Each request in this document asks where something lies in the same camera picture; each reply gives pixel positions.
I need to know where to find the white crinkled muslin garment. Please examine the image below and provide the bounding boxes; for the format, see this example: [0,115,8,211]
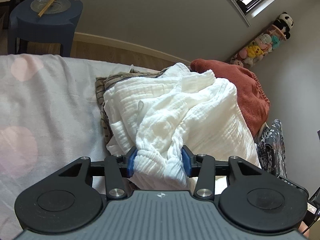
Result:
[107,63,259,190]

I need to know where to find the wooden chopstick pair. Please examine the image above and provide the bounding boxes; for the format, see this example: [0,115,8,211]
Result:
[37,0,56,17]

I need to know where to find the grey glass plate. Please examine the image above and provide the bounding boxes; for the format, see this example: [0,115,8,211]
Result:
[30,0,72,14]

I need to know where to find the dark floral folded garment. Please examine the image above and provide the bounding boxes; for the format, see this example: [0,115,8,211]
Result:
[255,119,287,178]

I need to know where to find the person right hand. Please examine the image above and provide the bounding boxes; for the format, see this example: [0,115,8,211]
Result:
[298,222,310,238]

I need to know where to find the plush toy hanging column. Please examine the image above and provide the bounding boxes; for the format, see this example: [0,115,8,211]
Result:
[230,12,294,68]

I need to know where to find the rust red folded garment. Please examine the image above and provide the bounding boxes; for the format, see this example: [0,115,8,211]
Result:
[190,59,270,138]

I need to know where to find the dark blue side stool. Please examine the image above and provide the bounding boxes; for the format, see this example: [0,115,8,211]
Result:
[7,0,83,57]

